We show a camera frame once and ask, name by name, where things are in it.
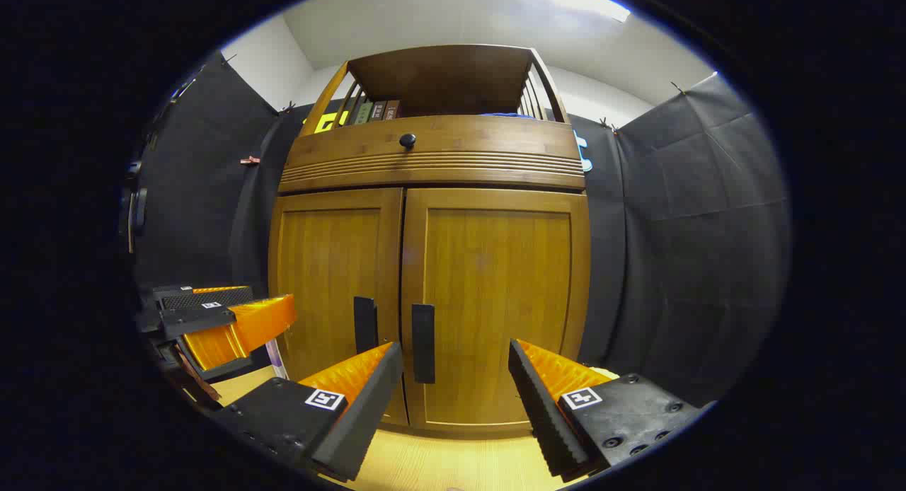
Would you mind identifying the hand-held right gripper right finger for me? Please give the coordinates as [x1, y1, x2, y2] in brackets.
[508, 338, 709, 483]

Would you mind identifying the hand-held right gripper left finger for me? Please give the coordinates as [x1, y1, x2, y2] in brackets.
[211, 341, 404, 483]

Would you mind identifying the black door handle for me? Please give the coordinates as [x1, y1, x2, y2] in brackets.
[412, 304, 436, 384]
[354, 296, 379, 354]

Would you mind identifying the wooden shoe cabinet door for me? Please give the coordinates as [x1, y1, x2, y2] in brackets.
[269, 188, 409, 428]
[400, 187, 592, 435]

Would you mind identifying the wooden double-door shoe cabinet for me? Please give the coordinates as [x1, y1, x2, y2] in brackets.
[268, 44, 592, 435]

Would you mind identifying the grey blue book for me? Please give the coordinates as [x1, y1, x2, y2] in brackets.
[265, 339, 289, 380]

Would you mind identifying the black backdrop cloth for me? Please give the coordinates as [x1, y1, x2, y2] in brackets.
[131, 49, 792, 407]

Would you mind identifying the wooden drawer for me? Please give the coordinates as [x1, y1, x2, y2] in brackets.
[277, 115, 587, 193]

